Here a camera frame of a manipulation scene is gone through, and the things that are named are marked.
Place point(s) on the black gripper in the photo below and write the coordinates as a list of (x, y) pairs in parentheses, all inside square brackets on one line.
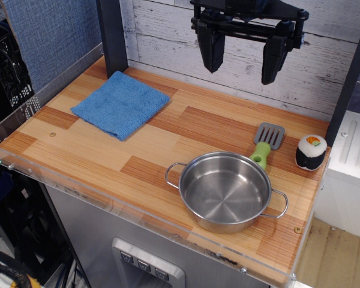
[(252, 20)]

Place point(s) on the blue cloth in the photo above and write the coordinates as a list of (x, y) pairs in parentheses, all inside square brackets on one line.
[(121, 105)]

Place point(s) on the stainless steel pot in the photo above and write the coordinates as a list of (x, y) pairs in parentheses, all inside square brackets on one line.
[(224, 192)]

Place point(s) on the grey green toy spatula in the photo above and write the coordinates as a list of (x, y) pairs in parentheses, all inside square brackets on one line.
[(268, 137)]

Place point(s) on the plush sushi roll toy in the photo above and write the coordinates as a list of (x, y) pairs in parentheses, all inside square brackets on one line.
[(311, 152)]

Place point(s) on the white ribbed appliance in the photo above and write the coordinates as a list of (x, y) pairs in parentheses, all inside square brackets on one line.
[(338, 200)]

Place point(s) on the clear acrylic table guard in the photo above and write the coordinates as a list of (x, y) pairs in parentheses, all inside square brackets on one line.
[(104, 189)]

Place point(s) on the silver dispenser button panel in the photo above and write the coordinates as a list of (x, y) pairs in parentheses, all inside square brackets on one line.
[(139, 267)]

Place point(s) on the dark left vertical post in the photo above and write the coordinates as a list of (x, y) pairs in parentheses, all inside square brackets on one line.
[(112, 35)]

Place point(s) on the black crate with cables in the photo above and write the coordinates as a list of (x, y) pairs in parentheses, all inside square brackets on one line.
[(15, 82)]

